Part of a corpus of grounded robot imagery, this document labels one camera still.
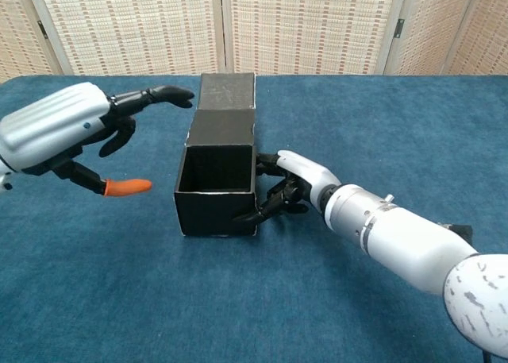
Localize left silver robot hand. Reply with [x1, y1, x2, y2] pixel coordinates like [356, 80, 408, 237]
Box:
[0, 81, 196, 199]

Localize woven bamboo screen panel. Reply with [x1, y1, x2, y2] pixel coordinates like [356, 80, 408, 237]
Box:
[442, 0, 508, 77]
[23, 0, 229, 77]
[383, 0, 483, 77]
[220, 0, 410, 77]
[0, 0, 64, 84]

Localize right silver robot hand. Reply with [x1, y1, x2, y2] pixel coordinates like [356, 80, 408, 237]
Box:
[231, 149, 343, 226]

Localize black foldable cardboard box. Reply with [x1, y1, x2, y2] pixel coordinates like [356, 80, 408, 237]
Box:
[173, 71, 261, 238]

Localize blue felt table cover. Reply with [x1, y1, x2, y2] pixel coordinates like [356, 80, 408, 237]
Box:
[0, 74, 508, 363]

